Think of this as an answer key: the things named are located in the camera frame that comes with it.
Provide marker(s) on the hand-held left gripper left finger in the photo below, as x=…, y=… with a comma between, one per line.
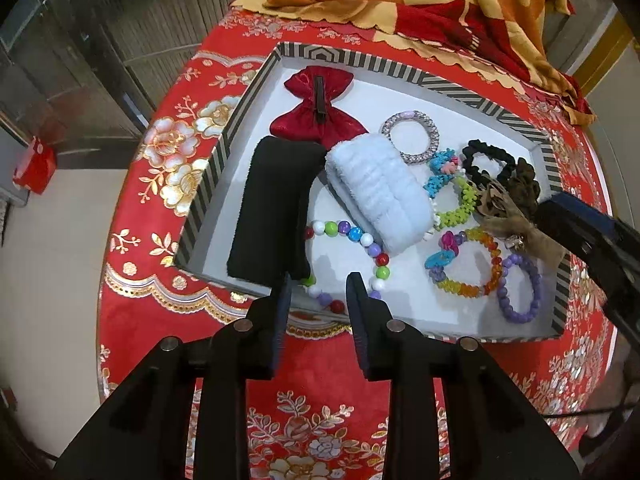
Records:
x=280, y=330

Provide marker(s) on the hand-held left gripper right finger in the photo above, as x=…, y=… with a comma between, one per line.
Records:
x=360, y=330

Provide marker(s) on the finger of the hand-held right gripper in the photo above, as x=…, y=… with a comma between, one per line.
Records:
x=575, y=230

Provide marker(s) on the striped cardboard box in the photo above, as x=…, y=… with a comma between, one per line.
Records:
x=415, y=312

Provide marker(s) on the leopard print ribbon scrunchie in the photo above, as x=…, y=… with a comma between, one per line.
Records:
x=515, y=227

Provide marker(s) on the brown scrunchie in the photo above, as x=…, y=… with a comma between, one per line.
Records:
x=522, y=185

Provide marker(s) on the black scrunchie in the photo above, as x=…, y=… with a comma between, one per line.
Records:
x=480, y=147

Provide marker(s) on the light blue fluffy headband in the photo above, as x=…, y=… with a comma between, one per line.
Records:
x=375, y=195

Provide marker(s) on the red satin bow hair clip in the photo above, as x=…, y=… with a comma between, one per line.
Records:
x=300, y=122

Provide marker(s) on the black fabric headband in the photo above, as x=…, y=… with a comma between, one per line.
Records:
x=270, y=210

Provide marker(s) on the red floral tablecloth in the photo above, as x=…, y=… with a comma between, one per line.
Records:
x=150, y=200

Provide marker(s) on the red gift box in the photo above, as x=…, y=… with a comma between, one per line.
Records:
x=35, y=165

